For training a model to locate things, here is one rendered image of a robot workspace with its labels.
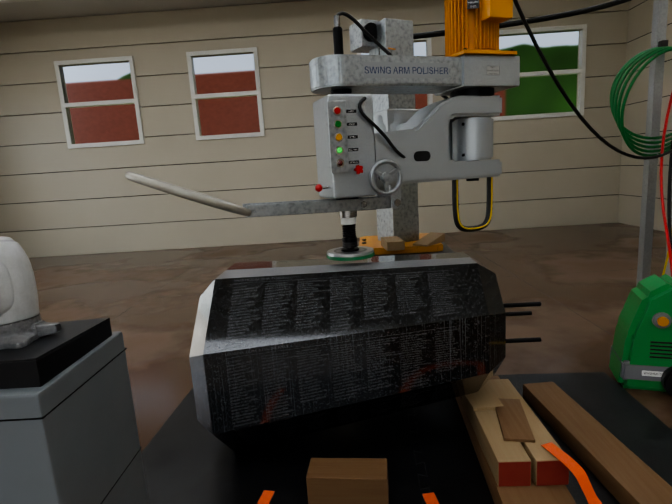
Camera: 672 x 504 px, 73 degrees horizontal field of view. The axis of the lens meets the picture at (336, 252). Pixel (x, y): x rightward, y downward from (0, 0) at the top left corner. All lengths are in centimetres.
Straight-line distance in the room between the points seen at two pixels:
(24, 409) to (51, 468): 15
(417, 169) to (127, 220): 736
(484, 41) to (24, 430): 213
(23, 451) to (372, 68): 169
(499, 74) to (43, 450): 212
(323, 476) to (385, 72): 160
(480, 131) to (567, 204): 681
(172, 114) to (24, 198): 310
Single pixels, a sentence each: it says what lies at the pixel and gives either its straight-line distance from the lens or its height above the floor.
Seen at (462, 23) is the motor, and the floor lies 184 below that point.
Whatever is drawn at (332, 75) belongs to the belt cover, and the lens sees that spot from 193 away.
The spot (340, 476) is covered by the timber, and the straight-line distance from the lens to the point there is 185.
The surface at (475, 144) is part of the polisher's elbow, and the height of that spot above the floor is 132.
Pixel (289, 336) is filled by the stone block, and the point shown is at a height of 62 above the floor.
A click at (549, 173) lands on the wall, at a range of 880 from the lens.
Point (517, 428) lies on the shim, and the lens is 199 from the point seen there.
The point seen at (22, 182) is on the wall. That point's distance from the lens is 980.
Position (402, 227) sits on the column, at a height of 87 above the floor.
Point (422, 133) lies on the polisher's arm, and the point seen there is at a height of 137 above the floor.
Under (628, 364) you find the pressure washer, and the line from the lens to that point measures 286.
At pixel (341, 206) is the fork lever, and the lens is 195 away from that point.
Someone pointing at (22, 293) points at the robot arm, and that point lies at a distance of 140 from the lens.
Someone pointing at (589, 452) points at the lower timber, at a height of 9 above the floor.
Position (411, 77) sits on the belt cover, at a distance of 206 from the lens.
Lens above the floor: 125
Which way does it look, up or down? 10 degrees down
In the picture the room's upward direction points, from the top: 4 degrees counter-clockwise
